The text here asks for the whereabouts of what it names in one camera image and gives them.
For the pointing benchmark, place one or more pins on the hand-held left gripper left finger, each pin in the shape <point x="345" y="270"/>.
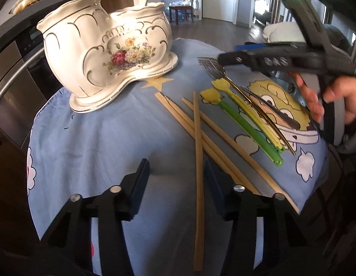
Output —
<point x="140" y="184"/>

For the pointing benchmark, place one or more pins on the green stick with yellow tulip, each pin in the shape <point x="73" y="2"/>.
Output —
<point x="252" y="133"/>

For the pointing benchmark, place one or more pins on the white cushion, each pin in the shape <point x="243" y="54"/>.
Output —
<point x="281" y="31"/>

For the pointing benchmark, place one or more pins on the stainless steel oven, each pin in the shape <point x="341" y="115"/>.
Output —
<point x="11" y="86"/>

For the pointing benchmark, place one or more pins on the metal spoon gold trim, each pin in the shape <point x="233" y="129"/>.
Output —
<point x="281" y="115"/>

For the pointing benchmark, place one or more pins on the white floral ceramic utensil holder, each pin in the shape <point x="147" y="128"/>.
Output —
<point x="80" y="49"/>

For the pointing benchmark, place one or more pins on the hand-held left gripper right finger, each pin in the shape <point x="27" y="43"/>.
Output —
<point x="213" y="184"/>

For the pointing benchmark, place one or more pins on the person's right hand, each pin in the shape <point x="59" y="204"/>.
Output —
<point x="350" y="95"/>

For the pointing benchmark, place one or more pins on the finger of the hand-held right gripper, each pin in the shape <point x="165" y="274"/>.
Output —
<point x="252" y="47"/>
<point x="235" y="59"/>

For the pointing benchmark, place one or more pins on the blue printed cartoon cloth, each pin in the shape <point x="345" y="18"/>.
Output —
<point x="108" y="149"/>

